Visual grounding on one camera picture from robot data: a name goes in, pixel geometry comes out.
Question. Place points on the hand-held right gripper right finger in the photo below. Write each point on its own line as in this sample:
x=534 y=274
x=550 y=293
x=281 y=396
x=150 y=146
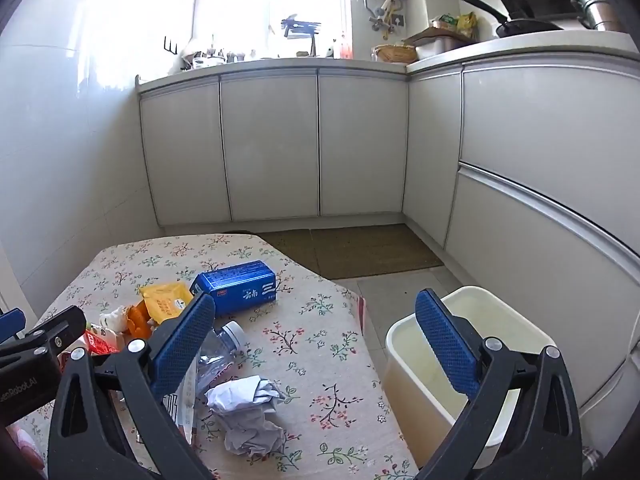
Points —
x=445 y=345

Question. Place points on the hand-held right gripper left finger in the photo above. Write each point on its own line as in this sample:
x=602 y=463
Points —
x=182 y=340

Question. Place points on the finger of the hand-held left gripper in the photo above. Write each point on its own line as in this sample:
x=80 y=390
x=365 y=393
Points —
x=55 y=327
x=11 y=322

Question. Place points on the clear plastic bottle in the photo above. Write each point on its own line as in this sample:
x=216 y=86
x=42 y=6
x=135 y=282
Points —
x=220 y=355

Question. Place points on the yellow snack packet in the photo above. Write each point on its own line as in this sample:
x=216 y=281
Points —
x=165 y=300

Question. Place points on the red and white carton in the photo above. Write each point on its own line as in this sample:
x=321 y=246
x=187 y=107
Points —
x=100 y=344

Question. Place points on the orange toy vegetable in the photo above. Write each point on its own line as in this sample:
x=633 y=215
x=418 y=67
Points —
x=137 y=322

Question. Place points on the white toy garlic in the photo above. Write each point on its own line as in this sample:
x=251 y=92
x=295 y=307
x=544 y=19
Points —
x=112 y=320

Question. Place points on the white printed wrapper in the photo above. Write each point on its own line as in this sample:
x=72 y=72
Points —
x=185 y=400

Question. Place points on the white plastic bin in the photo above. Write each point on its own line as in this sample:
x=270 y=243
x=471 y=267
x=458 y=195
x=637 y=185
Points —
x=505 y=320

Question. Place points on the blue carton box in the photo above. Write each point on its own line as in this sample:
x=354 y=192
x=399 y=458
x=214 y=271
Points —
x=235 y=285

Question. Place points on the grey paper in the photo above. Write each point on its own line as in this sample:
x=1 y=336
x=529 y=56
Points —
x=255 y=435

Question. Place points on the person's left hand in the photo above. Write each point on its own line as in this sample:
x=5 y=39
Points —
x=30 y=440

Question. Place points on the large brown floor mat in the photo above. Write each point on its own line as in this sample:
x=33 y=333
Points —
x=370 y=250

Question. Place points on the small brown floor mat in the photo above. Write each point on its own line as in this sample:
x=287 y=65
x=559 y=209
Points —
x=290 y=252

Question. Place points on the white cabinet under window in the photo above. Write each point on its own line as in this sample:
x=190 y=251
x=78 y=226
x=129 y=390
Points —
x=270 y=150

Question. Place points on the white cabinet under stove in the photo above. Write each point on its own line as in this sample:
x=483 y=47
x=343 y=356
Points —
x=540 y=125

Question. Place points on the row of small jars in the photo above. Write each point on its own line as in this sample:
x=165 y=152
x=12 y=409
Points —
x=215 y=58

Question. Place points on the woven basket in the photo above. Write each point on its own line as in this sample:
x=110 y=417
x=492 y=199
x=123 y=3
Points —
x=395 y=53

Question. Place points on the steel tray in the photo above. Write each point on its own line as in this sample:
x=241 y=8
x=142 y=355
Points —
x=440 y=47

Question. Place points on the wooden cutting board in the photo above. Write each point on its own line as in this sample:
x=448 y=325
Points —
x=435 y=35

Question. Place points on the red bottle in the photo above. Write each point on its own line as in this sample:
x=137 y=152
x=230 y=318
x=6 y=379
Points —
x=345 y=47

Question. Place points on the yellow food bag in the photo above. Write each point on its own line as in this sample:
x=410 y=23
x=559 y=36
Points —
x=468 y=25

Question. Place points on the green food packet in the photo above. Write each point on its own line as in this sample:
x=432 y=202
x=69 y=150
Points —
x=445 y=21

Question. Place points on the black frying pan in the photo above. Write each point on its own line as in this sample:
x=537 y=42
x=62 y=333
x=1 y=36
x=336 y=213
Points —
x=525 y=26

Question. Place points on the metal water pipes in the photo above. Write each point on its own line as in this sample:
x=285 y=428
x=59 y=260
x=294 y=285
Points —
x=377 y=20

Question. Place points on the dark dish rack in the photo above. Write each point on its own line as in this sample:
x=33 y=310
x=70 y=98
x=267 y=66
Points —
x=300 y=27

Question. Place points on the kitchen window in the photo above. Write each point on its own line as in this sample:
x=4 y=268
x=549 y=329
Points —
x=270 y=0

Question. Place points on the steel stock pot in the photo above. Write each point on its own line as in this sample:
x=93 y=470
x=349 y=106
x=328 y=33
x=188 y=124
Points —
x=597 y=7

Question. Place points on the black wall hook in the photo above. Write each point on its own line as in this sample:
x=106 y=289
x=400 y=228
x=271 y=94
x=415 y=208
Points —
x=170 y=47

